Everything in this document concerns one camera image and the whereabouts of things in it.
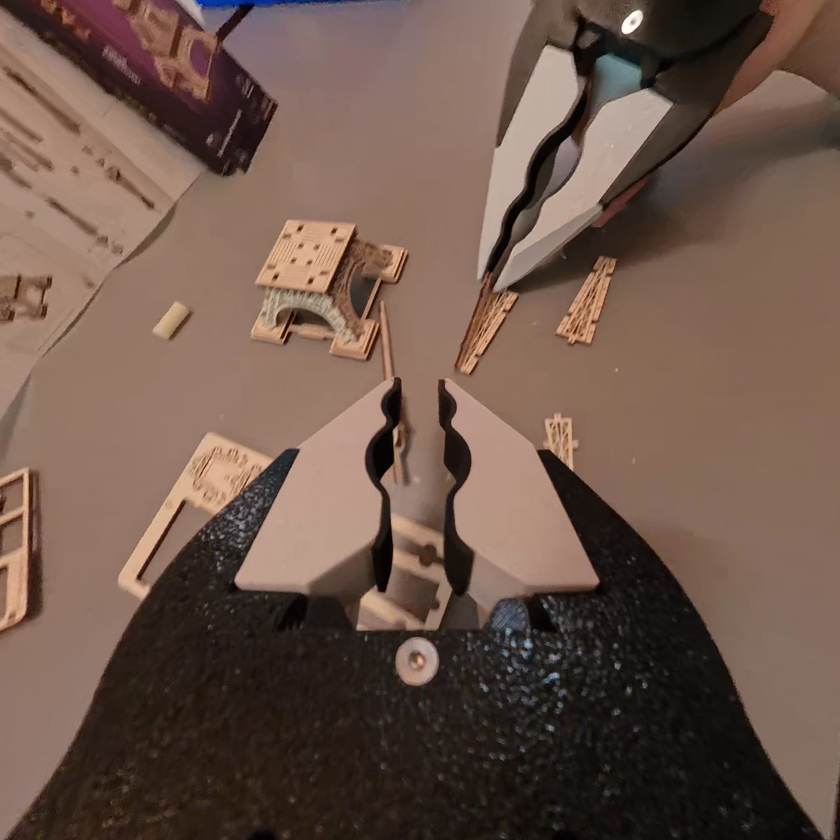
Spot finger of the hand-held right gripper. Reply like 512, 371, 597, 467
477, 43, 588, 282
492, 85, 677, 293

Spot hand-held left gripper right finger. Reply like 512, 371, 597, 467
436, 378, 600, 630

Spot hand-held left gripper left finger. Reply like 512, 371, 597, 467
234, 377, 403, 630

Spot joined wooden lattice panels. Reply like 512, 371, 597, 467
454, 274, 519, 376

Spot grey desk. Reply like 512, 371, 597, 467
0, 0, 840, 840

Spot person's right hand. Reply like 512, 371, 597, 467
594, 0, 840, 228

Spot narrow wooden lattice panel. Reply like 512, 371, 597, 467
542, 412, 580, 472

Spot wooden parts sheet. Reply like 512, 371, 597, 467
118, 432, 454, 631

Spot wide wooden lattice panel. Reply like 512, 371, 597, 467
555, 255, 618, 347

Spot small cream wax block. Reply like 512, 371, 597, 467
152, 301, 193, 341

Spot wooden tower base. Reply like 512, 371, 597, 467
250, 220, 409, 361

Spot purple model kit box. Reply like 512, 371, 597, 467
0, 0, 278, 177

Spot assembly diagram sheet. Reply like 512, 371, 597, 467
0, 10, 204, 421

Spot wooden parts frame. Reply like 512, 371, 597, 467
0, 467, 40, 632

